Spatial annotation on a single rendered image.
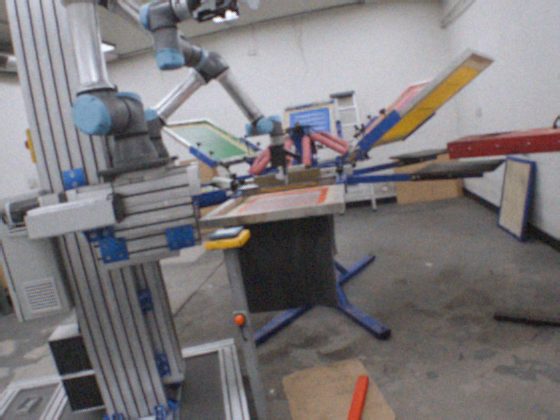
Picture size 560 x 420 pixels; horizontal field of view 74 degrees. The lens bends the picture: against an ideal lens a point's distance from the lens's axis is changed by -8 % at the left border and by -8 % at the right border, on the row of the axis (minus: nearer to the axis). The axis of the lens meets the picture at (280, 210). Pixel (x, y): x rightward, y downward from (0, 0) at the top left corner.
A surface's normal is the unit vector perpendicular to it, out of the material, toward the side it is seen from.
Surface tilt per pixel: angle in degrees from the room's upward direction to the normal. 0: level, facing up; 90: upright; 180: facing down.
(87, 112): 98
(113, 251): 90
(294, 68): 90
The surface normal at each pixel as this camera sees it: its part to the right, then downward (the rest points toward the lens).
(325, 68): -0.16, 0.20
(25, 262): 0.19, 0.15
